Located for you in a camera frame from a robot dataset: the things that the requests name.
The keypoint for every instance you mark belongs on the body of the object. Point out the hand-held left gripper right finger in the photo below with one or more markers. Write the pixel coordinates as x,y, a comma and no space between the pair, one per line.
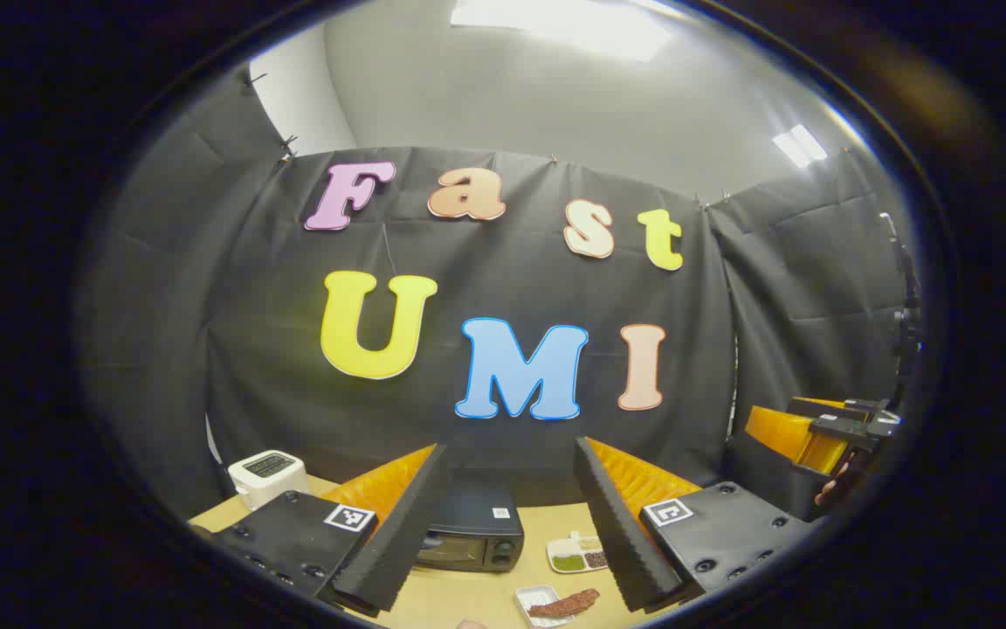
621,542

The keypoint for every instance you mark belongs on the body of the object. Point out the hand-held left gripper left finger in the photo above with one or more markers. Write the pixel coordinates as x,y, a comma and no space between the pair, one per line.
403,542

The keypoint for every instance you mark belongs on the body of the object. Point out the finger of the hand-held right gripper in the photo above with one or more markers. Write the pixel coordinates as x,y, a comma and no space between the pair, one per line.
791,437

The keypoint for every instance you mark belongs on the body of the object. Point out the black electric oven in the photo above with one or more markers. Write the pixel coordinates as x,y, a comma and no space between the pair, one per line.
477,524

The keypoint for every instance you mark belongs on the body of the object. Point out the brown meat strip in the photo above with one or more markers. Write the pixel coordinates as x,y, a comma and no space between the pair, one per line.
568,603

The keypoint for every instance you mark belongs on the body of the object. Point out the white divided plate with beans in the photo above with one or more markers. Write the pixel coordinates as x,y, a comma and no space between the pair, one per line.
575,550

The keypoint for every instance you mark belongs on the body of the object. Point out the small white rectangular plate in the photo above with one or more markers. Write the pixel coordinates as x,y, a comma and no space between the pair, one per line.
531,597

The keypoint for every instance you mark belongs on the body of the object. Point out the white toaster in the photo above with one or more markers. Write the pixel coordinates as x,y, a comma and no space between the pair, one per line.
272,485

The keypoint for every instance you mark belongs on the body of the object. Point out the black backdrop cloth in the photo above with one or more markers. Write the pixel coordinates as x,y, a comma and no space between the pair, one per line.
503,288

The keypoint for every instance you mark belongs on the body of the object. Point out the small ceiling light panel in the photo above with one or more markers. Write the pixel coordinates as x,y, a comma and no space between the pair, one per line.
800,145

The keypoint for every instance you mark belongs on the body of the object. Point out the large ceiling light panel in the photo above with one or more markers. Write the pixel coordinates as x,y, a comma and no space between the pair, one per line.
564,22

